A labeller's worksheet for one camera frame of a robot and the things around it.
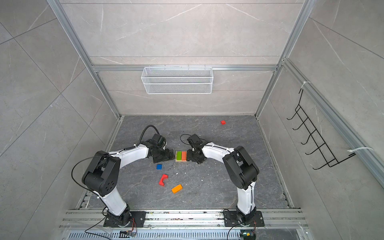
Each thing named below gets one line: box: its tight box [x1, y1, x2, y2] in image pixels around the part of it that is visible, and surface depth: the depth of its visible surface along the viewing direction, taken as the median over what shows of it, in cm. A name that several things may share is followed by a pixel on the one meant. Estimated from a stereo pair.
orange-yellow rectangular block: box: [171, 184, 183, 194], surface depth 84 cm
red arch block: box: [158, 174, 169, 187], surface depth 87 cm
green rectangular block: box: [176, 151, 182, 161], surface depth 97 cm
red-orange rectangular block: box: [181, 151, 187, 161], surface depth 97 cm
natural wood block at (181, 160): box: [175, 158, 187, 162], surface depth 95 cm
